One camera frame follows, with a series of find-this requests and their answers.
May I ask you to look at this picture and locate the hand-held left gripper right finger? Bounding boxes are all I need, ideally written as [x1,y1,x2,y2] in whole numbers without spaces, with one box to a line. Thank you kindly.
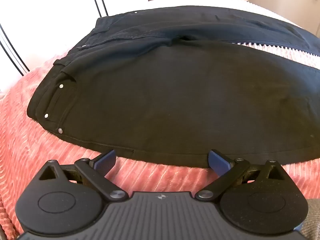
[195,149,286,202]

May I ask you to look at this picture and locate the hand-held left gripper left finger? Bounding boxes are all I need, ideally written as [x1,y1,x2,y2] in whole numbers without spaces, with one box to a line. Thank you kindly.
[39,149,127,202]

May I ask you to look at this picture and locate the grey cloth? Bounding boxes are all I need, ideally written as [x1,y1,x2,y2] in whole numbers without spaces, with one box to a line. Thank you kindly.
[295,197,320,240]

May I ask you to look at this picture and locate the black pants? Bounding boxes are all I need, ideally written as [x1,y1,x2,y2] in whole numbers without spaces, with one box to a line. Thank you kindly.
[26,5,320,168]

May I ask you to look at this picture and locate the pink ribbed blanket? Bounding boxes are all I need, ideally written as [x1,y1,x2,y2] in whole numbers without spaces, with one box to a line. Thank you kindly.
[0,0,320,240]

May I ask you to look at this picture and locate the white wardrobe with black lines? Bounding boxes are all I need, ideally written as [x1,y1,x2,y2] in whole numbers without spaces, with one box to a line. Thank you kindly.
[0,0,108,91]

